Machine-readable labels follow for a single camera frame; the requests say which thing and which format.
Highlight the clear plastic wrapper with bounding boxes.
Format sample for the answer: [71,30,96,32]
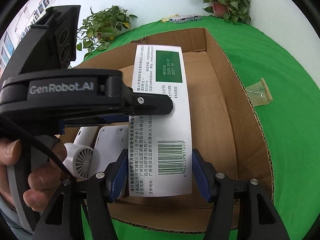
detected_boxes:
[245,77,273,108]

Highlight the white plastic device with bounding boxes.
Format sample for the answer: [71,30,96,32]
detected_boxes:
[94,125,130,199]

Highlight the green tablecloth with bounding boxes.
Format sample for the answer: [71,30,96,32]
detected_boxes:
[82,15,310,240]

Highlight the large leafy potted plant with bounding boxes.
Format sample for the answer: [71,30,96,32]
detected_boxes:
[76,5,138,60]

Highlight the row of portrait photos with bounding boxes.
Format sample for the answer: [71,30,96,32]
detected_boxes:
[32,0,73,23]

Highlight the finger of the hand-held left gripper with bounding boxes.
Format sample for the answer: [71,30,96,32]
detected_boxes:
[106,77,174,117]
[60,114,131,135]

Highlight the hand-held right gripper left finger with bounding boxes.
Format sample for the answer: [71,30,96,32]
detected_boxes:
[31,149,129,240]

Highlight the thick black gripper cable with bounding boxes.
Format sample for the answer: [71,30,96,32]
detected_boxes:
[0,119,74,180]

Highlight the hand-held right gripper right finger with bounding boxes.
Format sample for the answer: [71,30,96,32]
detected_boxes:
[192,149,290,240]

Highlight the large cardboard tray box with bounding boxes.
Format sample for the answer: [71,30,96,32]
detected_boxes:
[60,27,274,233]

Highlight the white medicine box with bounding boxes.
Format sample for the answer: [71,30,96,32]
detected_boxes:
[127,45,193,198]

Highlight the white handheld fan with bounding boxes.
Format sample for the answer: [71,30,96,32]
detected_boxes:
[62,127,98,180]

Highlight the rows of framed wall documents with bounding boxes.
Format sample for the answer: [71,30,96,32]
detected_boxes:
[0,31,15,67]

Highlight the person's left hand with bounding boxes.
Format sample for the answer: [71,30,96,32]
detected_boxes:
[0,139,68,212]

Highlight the patterned tissue pack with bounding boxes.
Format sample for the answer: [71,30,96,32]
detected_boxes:
[169,14,202,24]

